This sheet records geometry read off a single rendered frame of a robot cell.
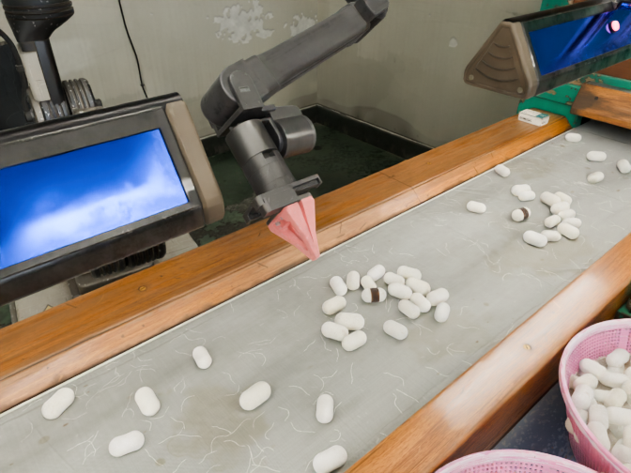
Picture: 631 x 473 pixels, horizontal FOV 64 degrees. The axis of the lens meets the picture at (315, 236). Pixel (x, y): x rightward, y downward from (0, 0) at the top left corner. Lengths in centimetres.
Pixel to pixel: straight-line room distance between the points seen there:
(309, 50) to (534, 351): 54
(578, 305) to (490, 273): 13
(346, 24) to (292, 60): 17
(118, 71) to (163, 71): 23
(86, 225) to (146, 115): 7
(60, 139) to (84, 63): 229
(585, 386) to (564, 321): 9
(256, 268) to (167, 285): 13
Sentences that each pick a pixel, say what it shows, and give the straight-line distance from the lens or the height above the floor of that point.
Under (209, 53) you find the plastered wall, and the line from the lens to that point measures 283.
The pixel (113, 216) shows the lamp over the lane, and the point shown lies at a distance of 29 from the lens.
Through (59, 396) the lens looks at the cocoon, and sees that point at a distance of 63.
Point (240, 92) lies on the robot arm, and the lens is 69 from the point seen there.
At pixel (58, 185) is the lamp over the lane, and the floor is 109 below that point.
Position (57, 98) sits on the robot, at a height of 91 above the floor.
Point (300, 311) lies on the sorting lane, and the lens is 69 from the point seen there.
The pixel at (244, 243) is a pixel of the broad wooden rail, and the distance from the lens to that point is 79.
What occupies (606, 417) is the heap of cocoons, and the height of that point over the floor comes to 74.
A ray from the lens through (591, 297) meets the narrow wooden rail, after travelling 77.
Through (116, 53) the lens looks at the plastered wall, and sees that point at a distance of 262.
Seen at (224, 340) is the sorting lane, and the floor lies 74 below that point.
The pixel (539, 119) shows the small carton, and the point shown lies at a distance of 132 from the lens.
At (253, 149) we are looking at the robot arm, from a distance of 67.
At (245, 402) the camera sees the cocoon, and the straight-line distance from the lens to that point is 57.
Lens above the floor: 121
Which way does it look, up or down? 34 degrees down
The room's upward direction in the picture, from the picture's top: straight up
